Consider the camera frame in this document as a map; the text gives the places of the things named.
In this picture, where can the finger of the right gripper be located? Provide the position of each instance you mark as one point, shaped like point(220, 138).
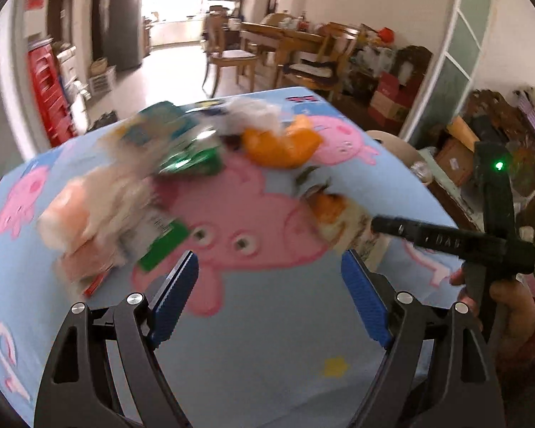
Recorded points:
point(505, 257)

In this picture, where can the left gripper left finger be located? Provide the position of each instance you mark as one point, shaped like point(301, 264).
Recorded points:
point(77, 388)

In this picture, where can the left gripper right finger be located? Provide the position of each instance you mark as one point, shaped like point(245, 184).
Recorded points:
point(437, 370)

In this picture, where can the beige trash bin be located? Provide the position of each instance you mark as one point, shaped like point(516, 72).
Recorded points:
point(406, 153)

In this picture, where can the person's right hand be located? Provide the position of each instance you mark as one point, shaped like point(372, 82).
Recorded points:
point(517, 307)

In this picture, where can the brown cardboard box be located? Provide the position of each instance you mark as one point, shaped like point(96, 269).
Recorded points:
point(457, 161)

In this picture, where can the red cardboard box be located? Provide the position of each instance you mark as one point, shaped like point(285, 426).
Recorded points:
point(392, 101)

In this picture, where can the peach plastic bag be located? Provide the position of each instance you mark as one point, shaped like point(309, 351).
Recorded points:
point(85, 223)

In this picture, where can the blue cartoon pig tablecloth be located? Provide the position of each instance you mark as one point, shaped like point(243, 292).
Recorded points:
point(270, 337)

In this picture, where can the wooden chair with cushion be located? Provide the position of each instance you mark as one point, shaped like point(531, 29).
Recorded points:
point(326, 73)

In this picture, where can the green snack wrapper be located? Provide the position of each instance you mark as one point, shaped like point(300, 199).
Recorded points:
point(165, 139)

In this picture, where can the wooden dining table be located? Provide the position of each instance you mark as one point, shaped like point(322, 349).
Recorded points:
point(285, 43)

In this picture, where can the white crumpled tissue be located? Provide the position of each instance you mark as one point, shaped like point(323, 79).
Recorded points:
point(242, 113)

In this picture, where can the white storage crate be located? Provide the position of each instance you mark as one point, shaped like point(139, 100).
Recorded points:
point(100, 85)

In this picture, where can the wooden chair near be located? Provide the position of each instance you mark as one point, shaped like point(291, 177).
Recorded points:
point(219, 56)

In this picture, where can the red plastic drawer cabinet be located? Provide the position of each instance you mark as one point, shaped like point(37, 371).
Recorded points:
point(49, 94)

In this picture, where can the dark refrigerator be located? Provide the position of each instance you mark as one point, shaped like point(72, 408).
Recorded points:
point(125, 36)

